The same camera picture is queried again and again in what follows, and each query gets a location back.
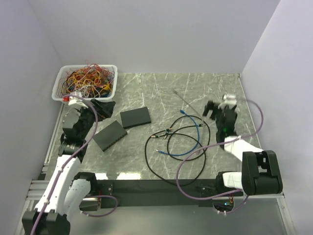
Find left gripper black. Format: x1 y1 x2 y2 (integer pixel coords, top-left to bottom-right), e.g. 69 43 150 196
74 98 115 139

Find black network switch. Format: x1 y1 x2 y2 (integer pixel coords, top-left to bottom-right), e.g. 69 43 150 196
93 120 128 152
120 107 151 129

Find blue ethernet cable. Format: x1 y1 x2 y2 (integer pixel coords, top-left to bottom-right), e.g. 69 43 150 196
156 110 201 157

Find black ethernet cable long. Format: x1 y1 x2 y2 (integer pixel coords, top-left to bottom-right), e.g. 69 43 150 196
144 116 211 182

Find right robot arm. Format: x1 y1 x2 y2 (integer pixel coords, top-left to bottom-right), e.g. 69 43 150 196
202 101 283 196

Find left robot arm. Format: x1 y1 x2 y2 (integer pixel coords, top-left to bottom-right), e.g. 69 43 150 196
22 96 115 235

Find white plastic basket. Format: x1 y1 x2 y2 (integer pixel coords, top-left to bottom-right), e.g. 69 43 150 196
51 64 118 102

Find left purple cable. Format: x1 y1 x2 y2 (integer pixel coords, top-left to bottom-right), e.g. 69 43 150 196
29 95 99 235

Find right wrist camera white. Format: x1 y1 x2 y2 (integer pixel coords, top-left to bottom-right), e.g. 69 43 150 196
218 94 237 109

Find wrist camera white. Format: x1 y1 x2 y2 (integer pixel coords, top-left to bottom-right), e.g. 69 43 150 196
62 92 88 110
218 94 237 109

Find black ethernet cable short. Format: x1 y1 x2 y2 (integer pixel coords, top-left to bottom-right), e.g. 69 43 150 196
157 126 206 164

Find tangled colourful wires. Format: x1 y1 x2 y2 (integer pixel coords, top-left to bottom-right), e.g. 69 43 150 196
61 59 115 99

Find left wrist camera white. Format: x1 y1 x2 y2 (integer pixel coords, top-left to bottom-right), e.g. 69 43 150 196
62 92 88 110

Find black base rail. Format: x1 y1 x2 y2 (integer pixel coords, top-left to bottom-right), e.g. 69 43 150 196
97 179 234 207

